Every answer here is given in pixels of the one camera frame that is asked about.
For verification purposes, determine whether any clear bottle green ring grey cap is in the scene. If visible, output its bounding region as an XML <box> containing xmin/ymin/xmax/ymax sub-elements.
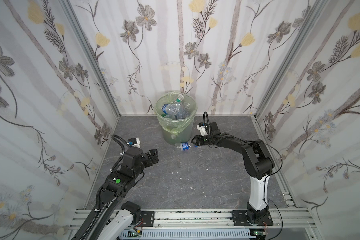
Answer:
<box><xmin>173</xmin><ymin>94</ymin><xmax>185</xmax><ymax>108</ymax></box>

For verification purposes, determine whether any clear bottle blue label bottom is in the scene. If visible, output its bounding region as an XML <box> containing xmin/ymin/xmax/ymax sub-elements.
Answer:
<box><xmin>178</xmin><ymin>103</ymin><xmax>192</xmax><ymax>119</ymax></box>

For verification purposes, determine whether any left corner aluminium profile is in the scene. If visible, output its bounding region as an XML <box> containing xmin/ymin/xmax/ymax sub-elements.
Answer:
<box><xmin>59</xmin><ymin>0</ymin><xmax>122</xmax><ymax>119</ymax></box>

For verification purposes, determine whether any right corner aluminium profile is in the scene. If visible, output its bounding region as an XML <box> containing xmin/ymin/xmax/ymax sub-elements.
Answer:
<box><xmin>254</xmin><ymin>0</ymin><xmax>328</xmax><ymax>120</ymax></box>

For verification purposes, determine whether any corner aluminium profile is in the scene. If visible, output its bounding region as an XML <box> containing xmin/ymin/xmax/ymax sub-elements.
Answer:
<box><xmin>254</xmin><ymin>0</ymin><xmax>328</xmax><ymax>120</ymax></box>
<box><xmin>59</xmin><ymin>0</ymin><xmax>122</xmax><ymax>119</ymax></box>

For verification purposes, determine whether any clear bottle blue label white cap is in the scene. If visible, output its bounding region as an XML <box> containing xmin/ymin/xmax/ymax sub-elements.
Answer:
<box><xmin>162</xmin><ymin>104</ymin><xmax>183</xmax><ymax>115</ymax></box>

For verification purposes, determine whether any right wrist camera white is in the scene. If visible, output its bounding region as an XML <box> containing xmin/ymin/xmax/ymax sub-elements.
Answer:
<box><xmin>197</xmin><ymin>123</ymin><xmax>208</xmax><ymax>137</ymax></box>

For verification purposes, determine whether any white slotted cable duct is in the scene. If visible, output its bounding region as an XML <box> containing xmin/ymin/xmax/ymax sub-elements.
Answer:
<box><xmin>119</xmin><ymin>229</ymin><xmax>257</xmax><ymax>240</ymax></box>

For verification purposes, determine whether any clear bottle blue cap pepsi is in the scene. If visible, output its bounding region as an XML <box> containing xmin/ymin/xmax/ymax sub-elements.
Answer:
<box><xmin>175</xmin><ymin>142</ymin><xmax>197</xmax><ymax>151</ymax></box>

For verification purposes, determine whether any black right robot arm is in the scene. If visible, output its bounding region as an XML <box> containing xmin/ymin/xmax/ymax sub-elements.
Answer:
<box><xmin>191</xmin><ymin>112</ymin><xmax>275</xmax><ymax>226</ymax></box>

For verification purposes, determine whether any aluminium mounting rail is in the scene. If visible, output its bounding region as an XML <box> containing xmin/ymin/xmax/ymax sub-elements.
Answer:
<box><xmin>69</xmin><ymin>209</ymin><xmax>314</xmax><ymax>230</ymax></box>

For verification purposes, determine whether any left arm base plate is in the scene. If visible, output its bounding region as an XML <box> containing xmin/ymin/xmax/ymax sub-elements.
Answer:
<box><xmin>132</xmin><ymin>211</ymin><xmax>155</xmax><ymax>228</ymax></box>

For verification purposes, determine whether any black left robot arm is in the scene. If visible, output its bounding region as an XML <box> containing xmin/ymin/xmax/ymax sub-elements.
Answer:
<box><xmin>72</xmin><ymin>135</ymin><xmax>159</xmax><ymax>240</ymax></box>

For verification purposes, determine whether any mesh waste bin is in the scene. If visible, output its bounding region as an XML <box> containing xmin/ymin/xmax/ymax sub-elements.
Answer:
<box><xmin>154</xmin><ymin>92</ymin><xmax>198</xmax><ymax>145</ymax></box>

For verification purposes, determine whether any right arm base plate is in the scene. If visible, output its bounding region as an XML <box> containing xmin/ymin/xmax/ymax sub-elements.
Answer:
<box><xmin>231</xmin><ymin>210</ymin><xmax>274</xmax><ymax>227</ymax></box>

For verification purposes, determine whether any green plastic bin liner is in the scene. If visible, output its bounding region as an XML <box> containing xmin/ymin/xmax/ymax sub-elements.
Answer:
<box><xmin>154</xmin><ymin>91</ymin><xmax>198</xmax><ymax>135</ymax></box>

